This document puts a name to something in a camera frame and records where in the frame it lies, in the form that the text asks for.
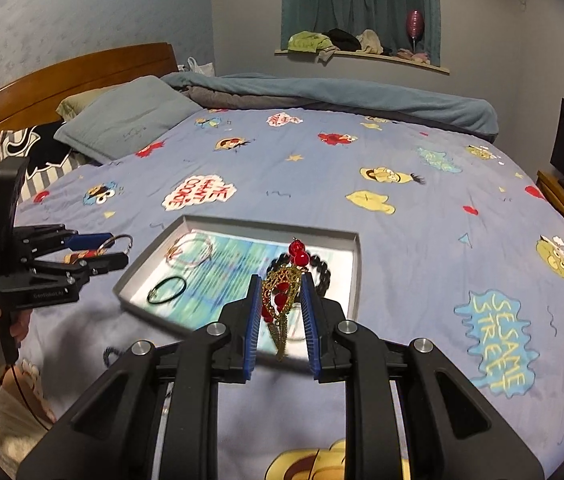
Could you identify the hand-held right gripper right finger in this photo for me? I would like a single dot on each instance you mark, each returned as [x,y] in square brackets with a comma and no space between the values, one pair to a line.
[312,335]

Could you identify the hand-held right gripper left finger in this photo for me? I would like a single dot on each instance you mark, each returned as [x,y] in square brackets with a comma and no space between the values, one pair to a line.
[251,330]

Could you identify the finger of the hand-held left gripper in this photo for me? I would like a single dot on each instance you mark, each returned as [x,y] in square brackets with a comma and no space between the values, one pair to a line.
[89,240]
[107,261]

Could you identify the grey shallow cardboard box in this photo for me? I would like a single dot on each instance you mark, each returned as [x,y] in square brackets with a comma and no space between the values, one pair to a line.
[134,287]

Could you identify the gold red bead hair ornament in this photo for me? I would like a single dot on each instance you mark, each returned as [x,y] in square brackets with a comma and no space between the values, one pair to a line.
[282,280]

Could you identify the printed paper sheet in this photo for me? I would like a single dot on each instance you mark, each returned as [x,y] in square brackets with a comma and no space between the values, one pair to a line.
[222,270]

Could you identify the black white striped pillow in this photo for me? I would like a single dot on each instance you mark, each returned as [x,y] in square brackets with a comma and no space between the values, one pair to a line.
[37,147]

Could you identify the blue grey pillow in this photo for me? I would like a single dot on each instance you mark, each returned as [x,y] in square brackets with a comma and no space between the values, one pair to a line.
[127,115]

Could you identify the cartoon printed bed sheet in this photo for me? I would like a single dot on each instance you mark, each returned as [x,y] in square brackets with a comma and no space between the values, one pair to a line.
[412,240]

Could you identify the pale yellow pillow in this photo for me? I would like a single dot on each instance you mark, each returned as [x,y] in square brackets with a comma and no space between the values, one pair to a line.
[79,101]

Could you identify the wooden headboard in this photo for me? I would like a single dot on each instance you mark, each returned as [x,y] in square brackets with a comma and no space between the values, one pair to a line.
[62,75]

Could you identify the grey blanket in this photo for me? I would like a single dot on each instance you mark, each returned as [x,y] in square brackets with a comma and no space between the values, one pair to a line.
[232,97]

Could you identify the white plastic bag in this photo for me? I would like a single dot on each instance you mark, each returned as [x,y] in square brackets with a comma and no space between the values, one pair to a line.
[199,67]

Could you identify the blue duvet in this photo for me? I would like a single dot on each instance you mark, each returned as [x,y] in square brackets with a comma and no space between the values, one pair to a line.
[362,100]

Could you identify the window sill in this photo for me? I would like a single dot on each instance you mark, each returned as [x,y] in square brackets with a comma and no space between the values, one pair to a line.
[362,59]

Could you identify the green cloth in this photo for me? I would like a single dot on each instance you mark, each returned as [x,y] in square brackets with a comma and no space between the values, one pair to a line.
[307,42]

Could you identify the pink cloth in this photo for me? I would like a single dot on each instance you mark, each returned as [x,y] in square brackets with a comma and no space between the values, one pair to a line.
[412,55]

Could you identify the beige cloth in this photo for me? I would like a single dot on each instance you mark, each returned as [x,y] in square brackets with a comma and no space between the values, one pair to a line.
[369,42]

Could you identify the black cloth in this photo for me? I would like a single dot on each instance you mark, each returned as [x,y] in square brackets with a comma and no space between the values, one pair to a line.
[342,37]

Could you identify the pink glass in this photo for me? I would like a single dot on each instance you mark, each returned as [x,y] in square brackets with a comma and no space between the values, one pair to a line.
[414,22]

